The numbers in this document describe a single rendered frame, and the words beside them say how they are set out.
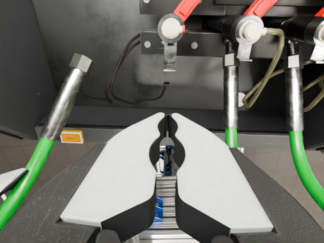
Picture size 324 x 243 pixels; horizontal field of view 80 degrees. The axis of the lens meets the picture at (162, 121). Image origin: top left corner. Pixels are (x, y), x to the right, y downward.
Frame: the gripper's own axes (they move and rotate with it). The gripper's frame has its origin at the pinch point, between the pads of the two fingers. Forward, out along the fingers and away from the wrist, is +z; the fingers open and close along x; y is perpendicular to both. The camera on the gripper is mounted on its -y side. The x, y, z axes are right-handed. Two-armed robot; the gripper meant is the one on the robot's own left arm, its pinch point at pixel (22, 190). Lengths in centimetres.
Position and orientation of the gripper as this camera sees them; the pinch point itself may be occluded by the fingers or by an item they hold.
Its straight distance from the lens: 22.4
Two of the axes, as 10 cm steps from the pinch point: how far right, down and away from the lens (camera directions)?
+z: 5.7, -7.4, 3.7
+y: -2.8, 2.6, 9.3
